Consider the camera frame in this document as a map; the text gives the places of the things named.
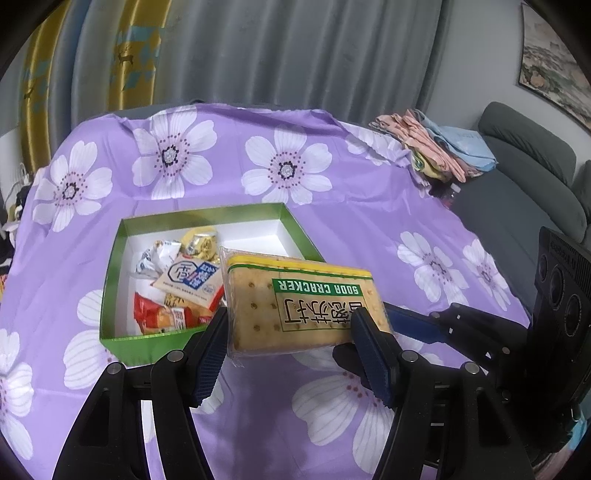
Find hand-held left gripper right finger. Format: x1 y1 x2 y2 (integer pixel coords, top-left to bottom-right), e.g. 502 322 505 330
351 307 535 480

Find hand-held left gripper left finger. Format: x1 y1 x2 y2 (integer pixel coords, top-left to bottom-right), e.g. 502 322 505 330
52 307 230 480

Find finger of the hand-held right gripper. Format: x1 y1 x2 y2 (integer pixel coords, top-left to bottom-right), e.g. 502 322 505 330
385 302 533 372
332 344 378 394

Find green cardboard box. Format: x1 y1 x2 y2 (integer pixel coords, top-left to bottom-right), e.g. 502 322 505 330
99 202 326 367

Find red snack packet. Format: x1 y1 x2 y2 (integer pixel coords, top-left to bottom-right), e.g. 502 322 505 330
134 292 218 337

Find green yellow cracker packet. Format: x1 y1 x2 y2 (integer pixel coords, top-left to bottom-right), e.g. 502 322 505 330
219 247 393 370

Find cream packet with blue label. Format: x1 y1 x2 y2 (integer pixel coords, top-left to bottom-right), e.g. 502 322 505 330
154 257 225 311

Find white blue snack packet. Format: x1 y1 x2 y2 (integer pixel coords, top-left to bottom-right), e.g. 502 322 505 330
135 240 183 280

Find yellow snack packet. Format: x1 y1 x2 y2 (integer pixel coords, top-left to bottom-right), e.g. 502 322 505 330
179 227 221 260

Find grey sofa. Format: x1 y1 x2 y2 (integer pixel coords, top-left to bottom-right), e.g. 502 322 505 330
450 102 591 324

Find purple floral tablecloth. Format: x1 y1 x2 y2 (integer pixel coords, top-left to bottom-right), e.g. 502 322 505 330
0 104 532 480

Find stack of folded cloths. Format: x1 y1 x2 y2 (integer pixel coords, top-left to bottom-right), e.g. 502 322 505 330
369 108 498 182

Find framed landscape picture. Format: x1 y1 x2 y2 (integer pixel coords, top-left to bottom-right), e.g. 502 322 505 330
516 2 591 130

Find grey and gold curtain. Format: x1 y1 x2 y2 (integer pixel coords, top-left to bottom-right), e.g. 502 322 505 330
18 0 444 171

